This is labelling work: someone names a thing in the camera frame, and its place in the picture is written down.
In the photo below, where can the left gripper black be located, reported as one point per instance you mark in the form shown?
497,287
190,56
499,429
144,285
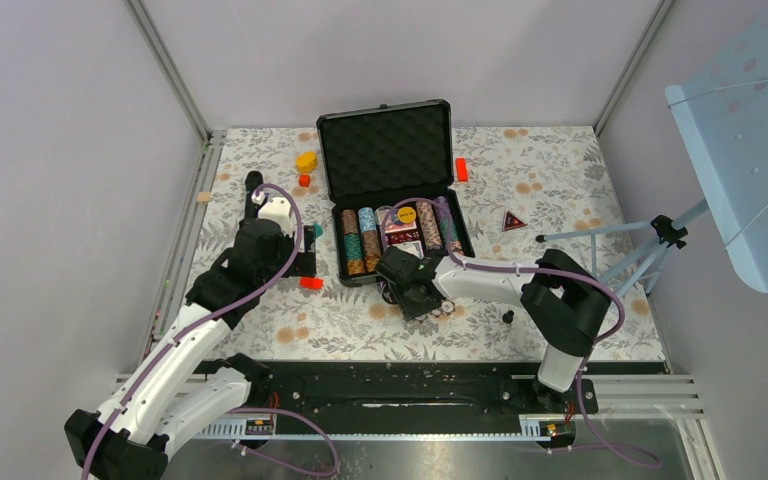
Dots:
305,266

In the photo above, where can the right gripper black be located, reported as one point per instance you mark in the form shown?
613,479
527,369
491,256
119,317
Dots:
409,310

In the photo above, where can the blue playing card deck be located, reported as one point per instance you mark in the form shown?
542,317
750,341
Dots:
412,247

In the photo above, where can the poker chip with die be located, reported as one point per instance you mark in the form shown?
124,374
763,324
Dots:
447,307

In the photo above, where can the clear plastic disc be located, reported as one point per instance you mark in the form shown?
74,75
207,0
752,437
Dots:
385,217

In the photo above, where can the black poker chip case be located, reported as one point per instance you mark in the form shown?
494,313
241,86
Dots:
379,156

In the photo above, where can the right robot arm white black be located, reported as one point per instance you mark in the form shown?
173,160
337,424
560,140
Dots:
565,303

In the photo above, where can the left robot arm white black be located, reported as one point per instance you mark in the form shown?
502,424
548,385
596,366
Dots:
134,433

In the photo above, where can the red playing card deck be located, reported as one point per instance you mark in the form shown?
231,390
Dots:
400,227

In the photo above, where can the purple chip stack far right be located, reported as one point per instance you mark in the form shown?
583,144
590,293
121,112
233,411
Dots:
447,226

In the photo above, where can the red rectangular block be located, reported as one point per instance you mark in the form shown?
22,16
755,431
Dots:
311,283

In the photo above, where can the yellow dealer button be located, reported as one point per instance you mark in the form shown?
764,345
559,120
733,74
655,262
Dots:
406,215

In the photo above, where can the brown chip stack far left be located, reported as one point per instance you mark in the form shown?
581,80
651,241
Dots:
352,243

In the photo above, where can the black microphone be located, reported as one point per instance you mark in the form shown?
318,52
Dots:
252,192

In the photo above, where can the yellow cylinder block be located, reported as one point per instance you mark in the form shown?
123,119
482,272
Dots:
306,162

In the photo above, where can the red black triangle card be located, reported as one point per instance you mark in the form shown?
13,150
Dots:
512,222

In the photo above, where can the red block beside case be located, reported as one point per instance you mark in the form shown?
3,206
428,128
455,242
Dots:
462,170

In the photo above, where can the floral table mat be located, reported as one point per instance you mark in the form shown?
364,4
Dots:
553,178

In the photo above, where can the light blue tripod stand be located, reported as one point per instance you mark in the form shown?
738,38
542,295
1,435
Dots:
646,262

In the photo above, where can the light blue perforated panel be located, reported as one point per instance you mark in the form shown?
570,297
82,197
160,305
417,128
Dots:
721,113

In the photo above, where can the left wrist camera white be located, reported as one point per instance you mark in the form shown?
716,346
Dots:
275,208

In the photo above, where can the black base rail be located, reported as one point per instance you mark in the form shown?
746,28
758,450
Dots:
413,398

